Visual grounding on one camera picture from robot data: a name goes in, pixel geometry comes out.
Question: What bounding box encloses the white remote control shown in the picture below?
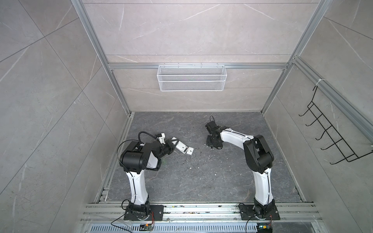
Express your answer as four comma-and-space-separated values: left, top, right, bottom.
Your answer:
171, 137, 194, 155

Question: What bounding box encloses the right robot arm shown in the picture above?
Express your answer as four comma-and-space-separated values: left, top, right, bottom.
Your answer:
206, 121, 275, 219

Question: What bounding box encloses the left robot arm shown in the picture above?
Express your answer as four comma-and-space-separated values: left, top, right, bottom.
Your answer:
118, 139, 179, 220

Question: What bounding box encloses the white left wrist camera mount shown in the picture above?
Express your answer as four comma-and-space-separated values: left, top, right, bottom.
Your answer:
155, 133, 165, 144

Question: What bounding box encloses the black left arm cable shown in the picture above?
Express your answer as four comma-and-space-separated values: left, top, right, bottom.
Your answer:
137, 130, 158, 144

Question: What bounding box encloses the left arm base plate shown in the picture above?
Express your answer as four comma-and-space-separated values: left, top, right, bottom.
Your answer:
123, 205, 165, 221

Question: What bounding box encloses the white wire mesh basket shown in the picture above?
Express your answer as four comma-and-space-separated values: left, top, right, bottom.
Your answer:
157, 65, 227, 92

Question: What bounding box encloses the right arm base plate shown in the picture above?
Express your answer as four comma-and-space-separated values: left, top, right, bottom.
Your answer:
238, 203, 281, 220

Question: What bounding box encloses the aluminium front rail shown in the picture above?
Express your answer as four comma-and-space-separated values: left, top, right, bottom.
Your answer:
79, 203, 322, 222

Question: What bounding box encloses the black wire hook rack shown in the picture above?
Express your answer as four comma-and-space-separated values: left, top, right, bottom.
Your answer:
298, 86, 373, 165

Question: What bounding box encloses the left aluminium frame post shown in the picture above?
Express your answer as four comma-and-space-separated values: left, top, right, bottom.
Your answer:
71, 0, 131, 116

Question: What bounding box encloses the aluminium corner frame post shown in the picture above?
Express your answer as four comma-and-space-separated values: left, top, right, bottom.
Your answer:
261, 0, 333, 115

